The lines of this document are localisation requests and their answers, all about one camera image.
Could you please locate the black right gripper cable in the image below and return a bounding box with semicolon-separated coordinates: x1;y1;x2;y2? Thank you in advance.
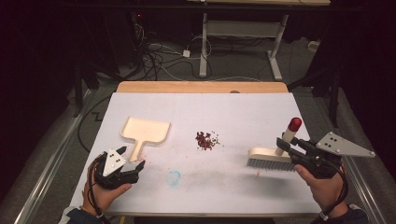
322;167;349;219

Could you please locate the black metal stand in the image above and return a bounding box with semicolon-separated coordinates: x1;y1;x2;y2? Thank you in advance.
72;55;101;119

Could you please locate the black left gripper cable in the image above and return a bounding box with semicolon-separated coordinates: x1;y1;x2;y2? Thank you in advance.
88;154;105;220

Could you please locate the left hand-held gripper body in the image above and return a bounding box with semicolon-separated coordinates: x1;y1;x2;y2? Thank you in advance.
93;148;140;190

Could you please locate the person's right hand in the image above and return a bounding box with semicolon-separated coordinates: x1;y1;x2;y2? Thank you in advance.
293;163;348;213

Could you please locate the aluminium floor rail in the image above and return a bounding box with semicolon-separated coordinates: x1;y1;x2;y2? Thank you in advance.
13;88;94;224
339;155;389;224

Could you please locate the white metal desk frame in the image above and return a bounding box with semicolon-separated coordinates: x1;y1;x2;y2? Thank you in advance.
187;0;332;82

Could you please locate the cream brush with red-tipped handle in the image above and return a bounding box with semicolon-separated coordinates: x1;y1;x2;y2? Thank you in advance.
246;117;304;173

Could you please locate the black tripod stand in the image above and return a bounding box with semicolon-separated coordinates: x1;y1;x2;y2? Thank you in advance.
288;62;344;129

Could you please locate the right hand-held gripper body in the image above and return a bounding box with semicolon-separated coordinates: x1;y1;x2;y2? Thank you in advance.
292;131;376;180

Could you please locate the black floor cable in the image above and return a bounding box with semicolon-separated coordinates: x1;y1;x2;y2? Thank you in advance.
77;95;112;153

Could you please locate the tangle of black cables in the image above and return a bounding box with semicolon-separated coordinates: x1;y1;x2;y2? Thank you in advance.
130;18;213;81

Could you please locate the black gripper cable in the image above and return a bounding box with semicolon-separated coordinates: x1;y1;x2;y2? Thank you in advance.
88;154;105;220
322;167;349;219

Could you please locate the pile of red crumbs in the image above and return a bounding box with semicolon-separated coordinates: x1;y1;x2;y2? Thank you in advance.
194;130;221;152

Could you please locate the person's left hand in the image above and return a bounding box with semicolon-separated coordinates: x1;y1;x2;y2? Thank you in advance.
81;153;134;217

